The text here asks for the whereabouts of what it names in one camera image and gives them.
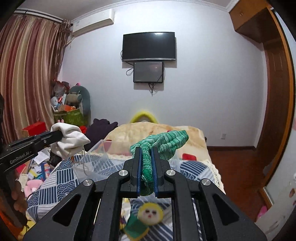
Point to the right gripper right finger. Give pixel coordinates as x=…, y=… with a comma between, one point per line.
x=200, y=210

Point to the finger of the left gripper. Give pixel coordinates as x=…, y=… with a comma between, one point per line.
x=46, y=139

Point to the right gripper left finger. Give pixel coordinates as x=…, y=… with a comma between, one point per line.
x=92, y=210

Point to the white cloth pouch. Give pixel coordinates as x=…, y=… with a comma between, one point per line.
x=72, y=142

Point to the yellow green sponge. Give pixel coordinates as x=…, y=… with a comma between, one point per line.
x=135, y=229

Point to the green knitted gloves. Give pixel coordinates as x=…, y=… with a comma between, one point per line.
x=166, y=144

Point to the yellow-haired doll head toy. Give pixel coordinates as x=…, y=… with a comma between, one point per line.
x=150, y=214

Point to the person's left hand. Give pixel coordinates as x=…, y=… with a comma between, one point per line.
x=20, y=203

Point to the red box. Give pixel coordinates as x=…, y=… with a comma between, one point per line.
x=34, y=129

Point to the pink plush toy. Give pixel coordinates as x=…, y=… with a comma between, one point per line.
x=32, y=186

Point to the green storage box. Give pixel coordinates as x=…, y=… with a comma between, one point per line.
x=74, y=117

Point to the clear plastic storage box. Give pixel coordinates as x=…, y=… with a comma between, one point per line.
x=104, y=159

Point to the dark purple garment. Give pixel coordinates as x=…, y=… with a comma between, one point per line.
x=98, y=131

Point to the green grey plush toy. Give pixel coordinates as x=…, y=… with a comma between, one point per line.
x=79, y=97

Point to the striped brown curtain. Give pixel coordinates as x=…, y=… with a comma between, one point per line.
x=32, y=50

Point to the white air conditioner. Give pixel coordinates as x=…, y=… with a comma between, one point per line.
x=93, y=22

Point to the wooden wardrobe with sliding door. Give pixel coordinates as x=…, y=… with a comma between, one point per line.
x=261, y=22

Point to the small black wall monitor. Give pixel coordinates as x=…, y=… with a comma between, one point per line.
x=148, y=72

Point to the large black wall television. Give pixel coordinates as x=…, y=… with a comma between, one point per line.
x=149, y=46

